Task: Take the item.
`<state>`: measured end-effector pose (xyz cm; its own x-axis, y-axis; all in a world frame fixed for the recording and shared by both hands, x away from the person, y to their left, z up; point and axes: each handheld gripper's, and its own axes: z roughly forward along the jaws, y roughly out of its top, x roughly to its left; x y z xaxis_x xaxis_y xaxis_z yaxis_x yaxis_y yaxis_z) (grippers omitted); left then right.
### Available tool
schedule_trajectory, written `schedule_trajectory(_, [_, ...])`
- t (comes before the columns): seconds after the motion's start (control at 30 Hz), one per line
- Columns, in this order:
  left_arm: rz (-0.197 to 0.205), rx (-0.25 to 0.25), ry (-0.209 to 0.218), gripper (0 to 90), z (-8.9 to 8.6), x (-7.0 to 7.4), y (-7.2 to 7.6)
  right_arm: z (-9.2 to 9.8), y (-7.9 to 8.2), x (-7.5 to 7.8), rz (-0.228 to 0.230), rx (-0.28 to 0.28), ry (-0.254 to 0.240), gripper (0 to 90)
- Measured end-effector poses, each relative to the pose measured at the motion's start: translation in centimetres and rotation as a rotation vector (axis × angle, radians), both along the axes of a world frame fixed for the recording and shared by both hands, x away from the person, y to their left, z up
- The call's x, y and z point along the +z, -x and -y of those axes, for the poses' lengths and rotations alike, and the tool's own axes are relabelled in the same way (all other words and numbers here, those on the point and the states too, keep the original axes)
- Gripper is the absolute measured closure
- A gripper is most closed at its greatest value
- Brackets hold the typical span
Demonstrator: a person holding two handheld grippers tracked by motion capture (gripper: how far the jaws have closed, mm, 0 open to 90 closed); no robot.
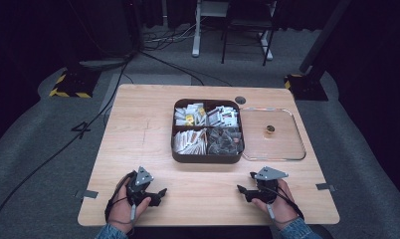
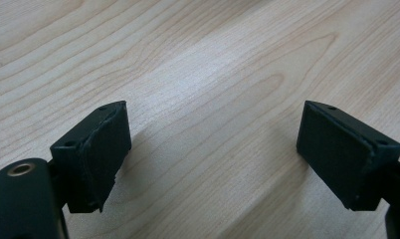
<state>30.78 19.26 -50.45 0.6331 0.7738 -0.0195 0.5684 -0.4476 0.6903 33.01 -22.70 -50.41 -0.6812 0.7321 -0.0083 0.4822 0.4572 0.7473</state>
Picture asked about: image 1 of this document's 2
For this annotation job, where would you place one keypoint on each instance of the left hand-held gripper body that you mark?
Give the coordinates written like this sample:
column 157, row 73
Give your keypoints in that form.
column 138, row 192

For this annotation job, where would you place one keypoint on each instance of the grey tape strip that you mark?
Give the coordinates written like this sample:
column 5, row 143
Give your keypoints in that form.
column 324, row 187
column 88, row 193

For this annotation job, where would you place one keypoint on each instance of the clear plastic lid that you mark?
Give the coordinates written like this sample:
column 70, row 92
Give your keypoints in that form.
column 284, row 147

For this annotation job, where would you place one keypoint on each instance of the person's right hand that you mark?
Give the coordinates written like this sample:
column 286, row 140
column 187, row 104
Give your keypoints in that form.
column 284, row 207

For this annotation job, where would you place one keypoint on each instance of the wooden lid knob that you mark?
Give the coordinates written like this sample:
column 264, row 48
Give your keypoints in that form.
column 270, row 129

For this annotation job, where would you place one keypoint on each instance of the white desk frame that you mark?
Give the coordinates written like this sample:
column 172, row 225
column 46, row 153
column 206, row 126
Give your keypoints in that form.
column 196, row 33

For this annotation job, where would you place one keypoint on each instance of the brown divided box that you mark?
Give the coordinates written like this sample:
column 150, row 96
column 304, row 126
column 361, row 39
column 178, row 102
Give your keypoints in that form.
column 206, row 159

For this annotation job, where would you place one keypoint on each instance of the pile of white brown packets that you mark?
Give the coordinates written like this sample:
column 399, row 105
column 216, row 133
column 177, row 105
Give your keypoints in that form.
column 189, row 142

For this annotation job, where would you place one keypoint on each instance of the black yellow striped stand base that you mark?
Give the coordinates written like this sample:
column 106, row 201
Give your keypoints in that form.
column 307, row 88
column 75, row 84

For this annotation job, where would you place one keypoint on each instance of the slanted black stand pole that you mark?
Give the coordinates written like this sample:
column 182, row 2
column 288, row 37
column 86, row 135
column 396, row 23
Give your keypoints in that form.
column 324, row 35

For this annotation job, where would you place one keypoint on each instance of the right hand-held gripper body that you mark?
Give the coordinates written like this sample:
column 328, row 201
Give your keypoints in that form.
column 267, row 192

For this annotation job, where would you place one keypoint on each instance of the pile of white red packets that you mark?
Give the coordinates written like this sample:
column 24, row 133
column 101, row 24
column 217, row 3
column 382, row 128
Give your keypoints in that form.
column 223, row 116

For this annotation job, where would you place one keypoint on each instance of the person's left hand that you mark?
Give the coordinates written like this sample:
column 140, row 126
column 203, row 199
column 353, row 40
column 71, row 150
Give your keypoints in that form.
column 121, row 210

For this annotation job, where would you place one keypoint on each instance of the pile of dark clear packets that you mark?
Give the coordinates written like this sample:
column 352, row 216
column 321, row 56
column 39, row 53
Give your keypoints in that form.
column 224, row 141

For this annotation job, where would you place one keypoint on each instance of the black chair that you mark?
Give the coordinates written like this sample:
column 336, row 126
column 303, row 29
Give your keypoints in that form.
column 247, row 23

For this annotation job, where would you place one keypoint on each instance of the pile of white yellow packets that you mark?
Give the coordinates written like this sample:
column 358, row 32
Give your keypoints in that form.
column 189, row 114

